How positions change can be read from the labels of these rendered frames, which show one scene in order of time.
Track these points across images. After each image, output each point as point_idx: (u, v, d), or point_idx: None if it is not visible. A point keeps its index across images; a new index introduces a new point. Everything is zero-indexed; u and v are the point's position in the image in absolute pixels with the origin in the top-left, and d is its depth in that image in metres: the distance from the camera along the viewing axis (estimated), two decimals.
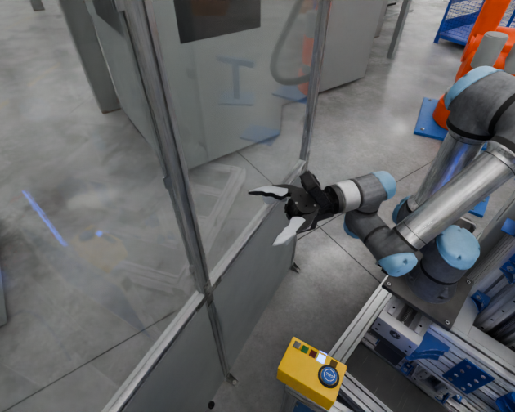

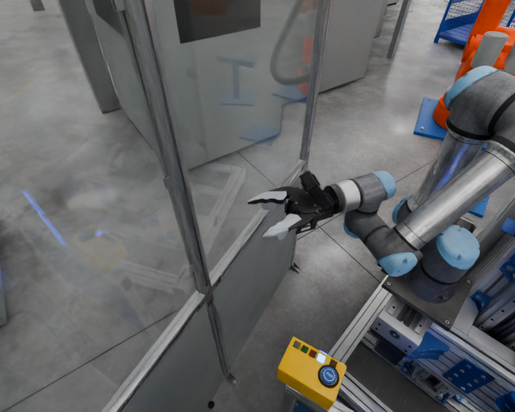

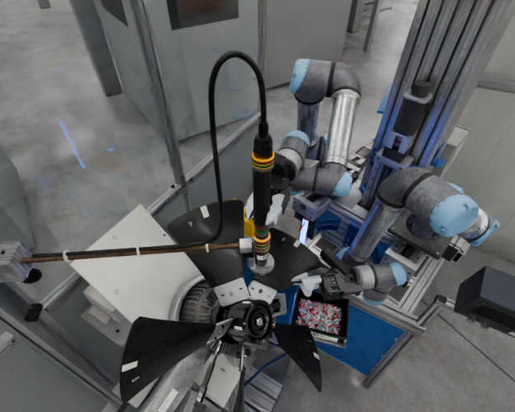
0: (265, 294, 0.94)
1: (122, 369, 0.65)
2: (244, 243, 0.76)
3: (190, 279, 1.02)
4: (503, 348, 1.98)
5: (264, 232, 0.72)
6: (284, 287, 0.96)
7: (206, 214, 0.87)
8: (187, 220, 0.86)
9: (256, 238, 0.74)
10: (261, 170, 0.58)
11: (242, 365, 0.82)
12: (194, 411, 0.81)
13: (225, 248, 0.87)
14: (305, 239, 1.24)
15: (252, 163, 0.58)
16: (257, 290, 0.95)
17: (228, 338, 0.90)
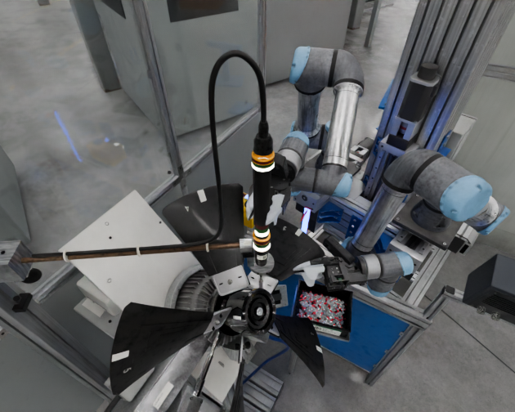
0: (266, 284, 0.90)
1: (112, 358, 0.60)
2: (244, 242, 0.76)
3: (187, 269, 0.98)
4: (509, 344, 1.93)
5: (264, 232, 0.72)
6: (284, 276, 0.92)
7: (203, 199, 0.83)
8: (184, 204, 0.82)
9: (256, 238, 0.74)
10: (261, 170, 0.58)
11: (241, 357, 0.78)
12: (190, 405, 0.77)
13: (223, 235, 0.83)
14: (306, 230, 1.19)
15: (252, 163, 0.58)
16: (257, 279, 0.91)
17: (226, 329, 0.85)
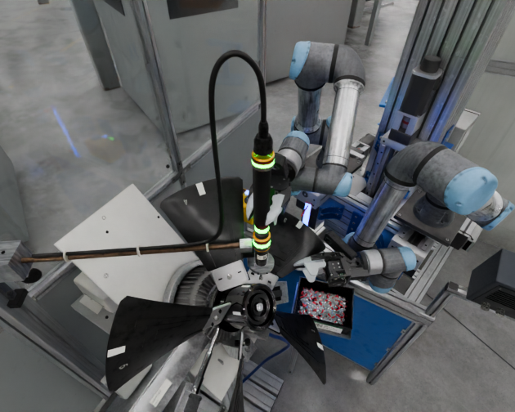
0: (266, 280, 0.89)
1: (108, 354, 0.59)
2: (244, 242, 0.76)
3: (185, 265, 0.96)
4: (512, 342, 1.92)
5: (264, 232, 0.72)
6: (285, 273, 0.90)
7: (202, 191, 0.81)
8: (182, 198, 0.80)
9: (256, 238, 0.74)
10: (261, 170, 0.58)
11: (241, 354, 0.76)
12: (189, 403, 0.75)
13: (222, 229, 0.81)
14: (307, 226, 1.18)
15: (252, 163, 0.58)
16: (257, 276, 0.90)
17: (226, 325, 0.83)
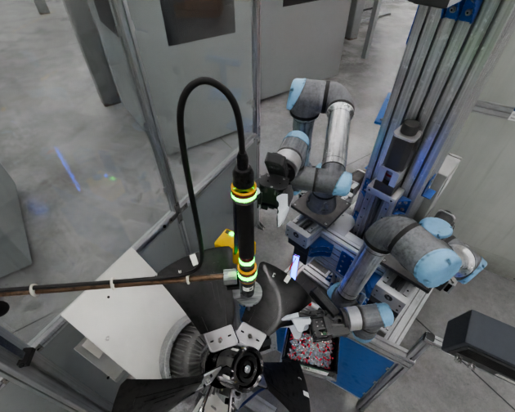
0: (254, 338, 0.96)
1: None
2: (229, 274, 0.70)
3: (181, 320, 1.03)
4: None
5: (249, 265, 0.66)
6: (272, 330, 0.98)
7: (195, 262, 0.89)
8: (177, 269, 0.88)
9: (240, 270, 0.68)
10: (242, 204, 0.52)
11: None
12: None
13: (213, 297, 0.88)
14: (296, 274, 1.25)
15: (231, 195, 0.52)
16: (247, 333, 0.97)
17: (217, 383, 0.91)
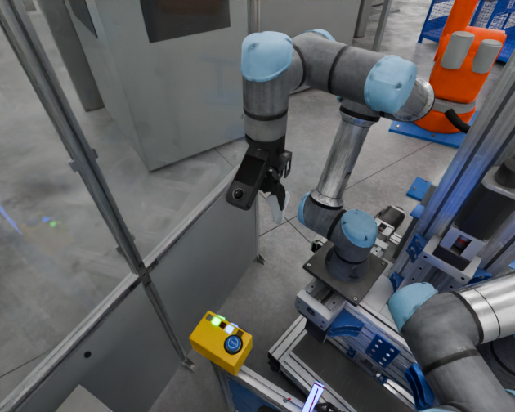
0: None
1: None
2: None
3: None
4: None
5: None
6: None
7: None
8: None
9: None
10: None
11: None
12: None
13: None
14: (316, 401, 0.78)
15: None
16: None
17: None
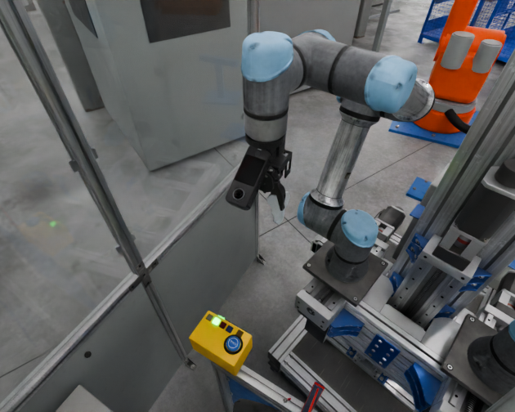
0: None
1: None
2: None
3: None
4: None
5: None
6: None
7: None
8: None
9: None
10: None
11: None
12: None
13: None
14: (316, 401, 0.78)
15: None
16: None
17: None
